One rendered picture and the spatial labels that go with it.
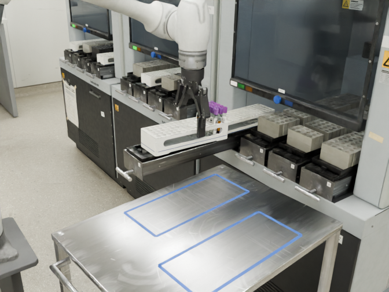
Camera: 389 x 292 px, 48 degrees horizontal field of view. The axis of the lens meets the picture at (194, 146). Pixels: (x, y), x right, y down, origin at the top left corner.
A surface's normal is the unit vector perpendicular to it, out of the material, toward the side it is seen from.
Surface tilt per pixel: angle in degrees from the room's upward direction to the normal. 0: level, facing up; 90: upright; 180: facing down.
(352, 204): 0
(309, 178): 90
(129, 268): 0
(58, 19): 90
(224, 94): 90
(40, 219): 0
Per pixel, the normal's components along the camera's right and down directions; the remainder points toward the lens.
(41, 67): 0.59, 0.34
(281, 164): -0.81, 0.23
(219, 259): 0.02, -0.91
